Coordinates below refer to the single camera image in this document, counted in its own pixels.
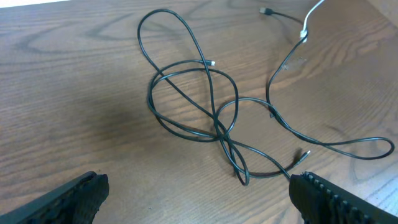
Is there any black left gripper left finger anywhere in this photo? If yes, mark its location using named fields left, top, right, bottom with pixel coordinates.
left=1, top=171, right=109, bottom=223

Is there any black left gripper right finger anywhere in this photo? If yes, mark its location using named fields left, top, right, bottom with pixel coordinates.
left=289, top=172, right=397, bottom=224

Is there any white USB cable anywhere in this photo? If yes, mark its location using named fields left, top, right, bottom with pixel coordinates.
left=299, top=0, right=326, bottom=40

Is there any thin black USB cable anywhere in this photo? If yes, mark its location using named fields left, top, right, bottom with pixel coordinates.
left=214, top=7, right=396, bottom=180

